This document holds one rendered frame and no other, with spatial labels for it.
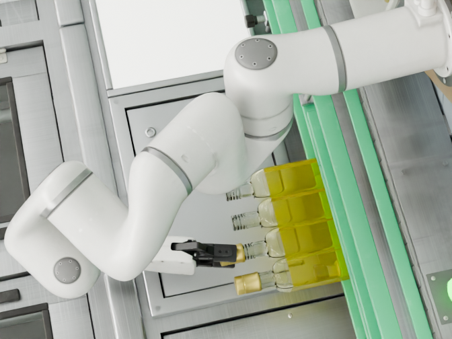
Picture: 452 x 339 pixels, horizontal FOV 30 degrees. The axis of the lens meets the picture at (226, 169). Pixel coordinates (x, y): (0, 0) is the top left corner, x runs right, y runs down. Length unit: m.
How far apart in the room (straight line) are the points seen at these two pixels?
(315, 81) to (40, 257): 0.44
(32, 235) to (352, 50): 0.50
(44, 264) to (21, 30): 0.84
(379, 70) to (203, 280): 0.65
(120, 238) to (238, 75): 0.27
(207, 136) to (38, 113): 0.80
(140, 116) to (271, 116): 0.63
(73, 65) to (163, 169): 0.80
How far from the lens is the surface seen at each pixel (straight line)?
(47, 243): 1.17
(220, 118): 1.10
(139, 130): 1.75
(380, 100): 1.51
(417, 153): 1.48
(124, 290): 1.65
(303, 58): 1.14
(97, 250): 1.09
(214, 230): 1.68
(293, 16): 1.69
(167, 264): 1.50
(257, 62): 1.13
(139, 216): 1.05
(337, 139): 1.48
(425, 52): 1.19
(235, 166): 1.15
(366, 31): 1.17
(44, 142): 1.81
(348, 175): 1.46
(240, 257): 1.52
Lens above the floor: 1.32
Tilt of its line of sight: 7 degrees down
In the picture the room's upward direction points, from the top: 101 degrees counter-clockwise
